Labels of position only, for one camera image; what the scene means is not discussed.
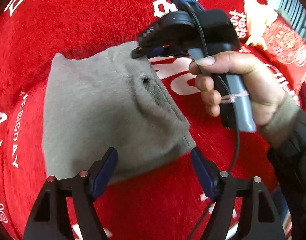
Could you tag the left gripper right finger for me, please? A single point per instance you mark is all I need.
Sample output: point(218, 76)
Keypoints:
point(259, 218)

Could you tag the red embroidered pillow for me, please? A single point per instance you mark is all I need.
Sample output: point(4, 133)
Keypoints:
point(287, 51)

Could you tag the person's right hand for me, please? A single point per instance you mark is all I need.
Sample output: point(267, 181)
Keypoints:
point(265, 93)

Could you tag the right forearm dark sleeve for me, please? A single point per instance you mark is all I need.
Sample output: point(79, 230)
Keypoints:
point(286, 134)

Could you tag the red wedding blanket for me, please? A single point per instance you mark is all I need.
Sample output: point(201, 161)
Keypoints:
point(163, 203)

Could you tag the grey knitted sweater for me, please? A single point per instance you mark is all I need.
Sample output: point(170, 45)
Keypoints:
point(110, 100)

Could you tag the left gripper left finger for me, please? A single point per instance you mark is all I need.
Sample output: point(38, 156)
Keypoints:
point(49, 217)

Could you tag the cream paper decoration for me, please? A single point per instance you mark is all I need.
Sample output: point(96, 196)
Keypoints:
point(258, 18)

